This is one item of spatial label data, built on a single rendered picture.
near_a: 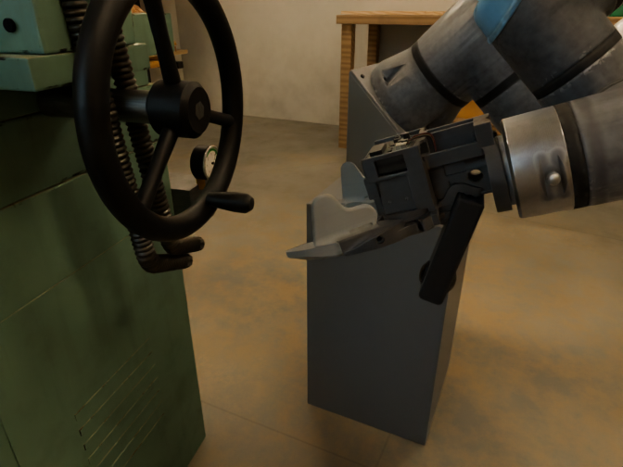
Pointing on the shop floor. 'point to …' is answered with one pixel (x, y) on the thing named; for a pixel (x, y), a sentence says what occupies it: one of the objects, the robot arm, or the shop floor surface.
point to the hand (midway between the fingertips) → (311, 233)
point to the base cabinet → (91, 339)
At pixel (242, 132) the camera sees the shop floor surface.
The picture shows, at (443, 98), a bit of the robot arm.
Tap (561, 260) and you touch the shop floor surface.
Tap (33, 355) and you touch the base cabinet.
